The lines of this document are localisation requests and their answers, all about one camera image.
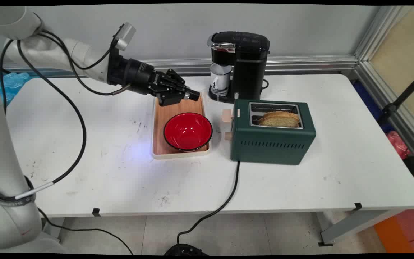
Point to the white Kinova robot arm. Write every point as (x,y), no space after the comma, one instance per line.
(2,151)

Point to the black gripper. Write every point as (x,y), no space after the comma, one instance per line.
(140,77)

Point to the grey table leg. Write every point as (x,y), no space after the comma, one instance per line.
(358,225)

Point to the white enamel mug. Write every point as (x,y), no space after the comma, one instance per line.
(220,80)

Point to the black round floor base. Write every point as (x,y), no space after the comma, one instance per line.
(185,250)

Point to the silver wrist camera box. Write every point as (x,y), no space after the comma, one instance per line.
(124,36)

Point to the black tripod stand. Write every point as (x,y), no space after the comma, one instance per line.
(403,97)

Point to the blue plastic bag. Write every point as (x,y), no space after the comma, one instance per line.
(11,84)

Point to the red bowl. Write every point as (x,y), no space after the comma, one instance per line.
(188,131)

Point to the green toaster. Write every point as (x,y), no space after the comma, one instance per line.
(271,138)

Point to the toasted bread slice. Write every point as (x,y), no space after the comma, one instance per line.
(279,119)

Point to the pink plastic bag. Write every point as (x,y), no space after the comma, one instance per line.
(399,144)

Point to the black coffee machine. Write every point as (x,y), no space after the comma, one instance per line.
(244,64)

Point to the aluminium frame rail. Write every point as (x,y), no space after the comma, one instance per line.
(300,64)

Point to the wooden tray with white rim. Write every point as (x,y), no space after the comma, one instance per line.
(167,118)

